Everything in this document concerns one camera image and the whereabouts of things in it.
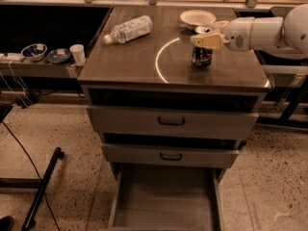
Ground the middle grey drawer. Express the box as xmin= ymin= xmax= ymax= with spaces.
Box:
xmin=102 ymin=143 xmax=239 ymax=168

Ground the grey drawer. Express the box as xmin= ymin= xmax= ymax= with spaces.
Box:
xmin=102 ymin=143 xmax=239 ymax=168
xmin=87 ymin=106 xmax=258 ymax=141

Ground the dark blue bowl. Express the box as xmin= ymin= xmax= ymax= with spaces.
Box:
xmin=46 ymin=48 xmax=71 ymax=64

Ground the top grey drawer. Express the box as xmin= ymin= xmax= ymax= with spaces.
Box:
xmin=87 ymin=106 xmax=258 ymax=141

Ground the white bowl on shelf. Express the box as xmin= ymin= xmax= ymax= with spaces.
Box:
xmin=21 ymin=43 xmax=47 ymax=62

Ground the grey drawer cabinet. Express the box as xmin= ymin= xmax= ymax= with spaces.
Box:
xmin=77 ymin=5 xmax=272 ymax=231

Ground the white paper bowl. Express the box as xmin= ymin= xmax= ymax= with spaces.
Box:
xmin=180 ymin=10 xmax=216 ymax=31

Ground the open bottom drawer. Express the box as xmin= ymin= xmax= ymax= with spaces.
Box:
xmin=108 ymin=164 xmax=224 ymax=231

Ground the white power strip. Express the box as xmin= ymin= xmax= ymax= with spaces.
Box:
xmin=0 ymin=53 xmax=23 ymax=63

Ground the white paper cup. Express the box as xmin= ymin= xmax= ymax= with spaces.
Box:
xmin=69 ymin=44 xmax=86 ymax=64

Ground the black floor cable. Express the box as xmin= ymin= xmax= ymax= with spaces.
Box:
xmin=2 ymin=121 xmax=62 ymax=231

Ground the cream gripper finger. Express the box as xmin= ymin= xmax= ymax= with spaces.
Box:
xmin=213 ymin=20 xmax=229 ymax=30
xmin=191 ymin=33 xmax=224 ymax=49

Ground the clear plastic water bottle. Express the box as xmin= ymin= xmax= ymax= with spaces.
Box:
xmin=103 ymin=15 xmax=153 ymax=44

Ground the blue pepsi can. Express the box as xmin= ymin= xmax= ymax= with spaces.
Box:
xmin=192 ymin=26 xmax=213 ymax=69

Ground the white cable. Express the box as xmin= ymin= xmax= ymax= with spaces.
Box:
xmin=0 ymin=61 xmax=35 ymax=108

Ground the black shoe tip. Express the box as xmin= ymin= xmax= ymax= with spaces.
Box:
xmin=0 ymin=216 xmax=13 ymax=231

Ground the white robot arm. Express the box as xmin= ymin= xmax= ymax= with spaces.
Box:
xmin=191 ymin=4 xmax=308 ymax=59

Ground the black stand leg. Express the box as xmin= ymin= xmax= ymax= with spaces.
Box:
xmin=21 ymin=147 xmax=64 ymax=231

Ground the grey side shelf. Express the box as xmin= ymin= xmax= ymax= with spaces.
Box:
xmin=0 ymin=60 xmax=83 ymax=78

